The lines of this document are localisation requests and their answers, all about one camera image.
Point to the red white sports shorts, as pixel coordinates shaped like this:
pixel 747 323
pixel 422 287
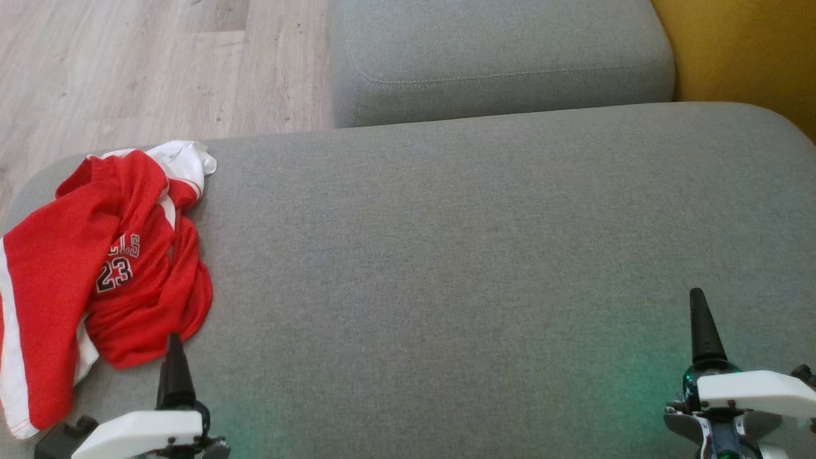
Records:
pixel 51 287

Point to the small grey sofa cushion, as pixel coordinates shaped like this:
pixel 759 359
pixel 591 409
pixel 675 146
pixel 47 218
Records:
pixel 497 51

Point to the large grey sofa seat cushion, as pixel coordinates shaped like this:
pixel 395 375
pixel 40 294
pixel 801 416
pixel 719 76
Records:
pixel 446 255

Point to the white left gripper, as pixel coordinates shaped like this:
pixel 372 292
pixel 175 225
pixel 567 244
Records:
pixel 146 430

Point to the mustard yellow panel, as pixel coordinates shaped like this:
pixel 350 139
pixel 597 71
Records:
pixel 752 51

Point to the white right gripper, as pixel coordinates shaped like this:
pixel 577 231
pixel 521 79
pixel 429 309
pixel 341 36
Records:
pixel 752 392

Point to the red white basketball jersey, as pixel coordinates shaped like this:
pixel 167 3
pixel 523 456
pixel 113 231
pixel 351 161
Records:
pixel 153 306

